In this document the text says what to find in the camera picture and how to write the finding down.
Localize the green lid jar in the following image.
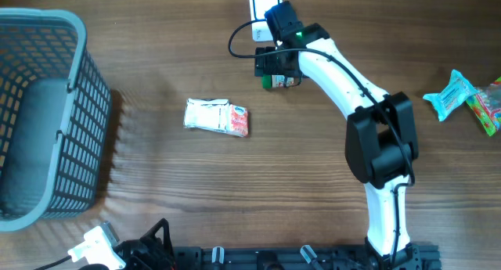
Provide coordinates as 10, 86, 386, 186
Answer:
261, 75, 294, 89

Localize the red white small carton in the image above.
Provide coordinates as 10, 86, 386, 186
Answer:
226, 104, 249, 137

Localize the white pouch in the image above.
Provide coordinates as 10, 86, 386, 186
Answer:
183, 99, 230, 132

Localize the mint green wipes pack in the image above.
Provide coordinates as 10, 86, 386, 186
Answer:
423, 70, 478, 121

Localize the Haribo gummy worms bag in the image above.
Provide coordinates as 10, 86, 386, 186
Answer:
466, 78, 500, 136

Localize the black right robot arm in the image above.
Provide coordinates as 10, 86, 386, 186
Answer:
249, 2, 424, 269

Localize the white barcode scanner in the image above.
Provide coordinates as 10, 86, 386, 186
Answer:
249, 0, 283, 42

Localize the grey plastic mesh basket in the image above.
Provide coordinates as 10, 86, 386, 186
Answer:
1, 8, 112, 232

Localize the black right camera cable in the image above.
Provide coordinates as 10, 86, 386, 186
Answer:
228, 18, 416, 270

